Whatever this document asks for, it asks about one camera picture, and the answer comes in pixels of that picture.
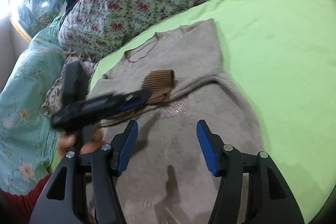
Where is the beige knit sweater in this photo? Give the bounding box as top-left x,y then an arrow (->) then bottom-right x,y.
88,19 -> 263,223

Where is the left forearm red sleeve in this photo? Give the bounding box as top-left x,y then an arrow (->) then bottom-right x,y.
1,174 -> 51,223

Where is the person's left hand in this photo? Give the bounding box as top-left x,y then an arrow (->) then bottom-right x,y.
56,130 -> 104,160

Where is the pink floral pillow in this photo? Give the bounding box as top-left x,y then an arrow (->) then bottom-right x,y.
41,56 -> 97,118

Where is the teal floral duvet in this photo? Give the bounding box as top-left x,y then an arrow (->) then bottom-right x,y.
1,17 -> 64,195

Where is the light green bed sheet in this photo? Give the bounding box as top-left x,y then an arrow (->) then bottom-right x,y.
49,0 -> 336,224

